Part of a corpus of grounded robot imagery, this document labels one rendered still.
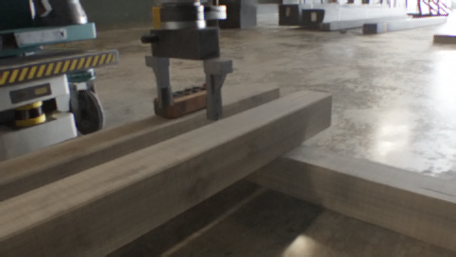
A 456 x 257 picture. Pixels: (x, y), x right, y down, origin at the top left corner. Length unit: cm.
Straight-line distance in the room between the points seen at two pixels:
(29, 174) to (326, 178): 59
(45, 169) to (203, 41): 35
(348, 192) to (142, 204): 44
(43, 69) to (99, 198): 71
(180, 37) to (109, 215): 30
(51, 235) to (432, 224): 65
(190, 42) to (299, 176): 42
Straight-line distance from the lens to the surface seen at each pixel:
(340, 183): 79
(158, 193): 58
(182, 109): 83
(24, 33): 127
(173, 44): 61
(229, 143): 67
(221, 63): 55
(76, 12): 136
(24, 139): 119
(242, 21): 857
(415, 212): 76
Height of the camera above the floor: 44
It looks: 19 degrees down
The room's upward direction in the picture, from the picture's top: 2 degrees counter-clockwise
